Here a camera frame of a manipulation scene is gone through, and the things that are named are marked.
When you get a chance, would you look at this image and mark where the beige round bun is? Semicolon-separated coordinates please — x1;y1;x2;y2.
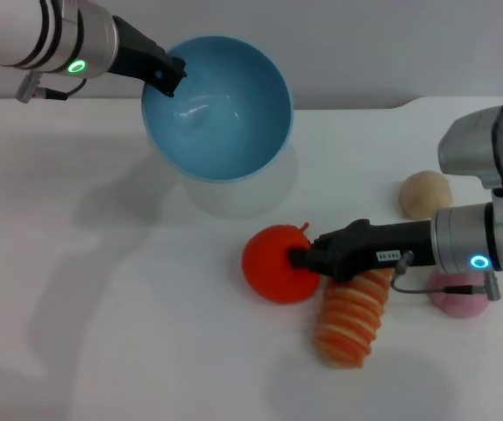
399;169;454;219

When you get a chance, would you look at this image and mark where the orange toy fruit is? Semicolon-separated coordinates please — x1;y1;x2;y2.
240;222;323;305

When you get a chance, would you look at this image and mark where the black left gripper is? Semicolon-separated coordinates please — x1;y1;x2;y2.
110;15;188;98

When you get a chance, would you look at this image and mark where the left arm cable with plug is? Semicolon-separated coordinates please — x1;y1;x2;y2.
15;70;89;105

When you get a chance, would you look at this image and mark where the arm cable with plug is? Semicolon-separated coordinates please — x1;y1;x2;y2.
15;70;89;105
388;249;503;303

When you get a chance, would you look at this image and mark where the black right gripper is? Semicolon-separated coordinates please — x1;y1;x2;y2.
287;218;436;282

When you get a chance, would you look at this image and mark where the pink round bun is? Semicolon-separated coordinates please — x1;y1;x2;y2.
426;269;492;318

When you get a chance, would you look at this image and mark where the orange white striped bread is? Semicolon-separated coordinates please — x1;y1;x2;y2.
311;267;395;371

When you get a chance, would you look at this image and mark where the blue bowl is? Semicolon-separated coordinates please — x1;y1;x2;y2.
140;34;294;182

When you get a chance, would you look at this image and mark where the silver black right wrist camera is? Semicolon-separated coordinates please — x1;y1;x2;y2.
436;104;503;203

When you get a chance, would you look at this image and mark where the right arm cable with plug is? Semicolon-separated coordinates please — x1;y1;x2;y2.
388;249;503;303

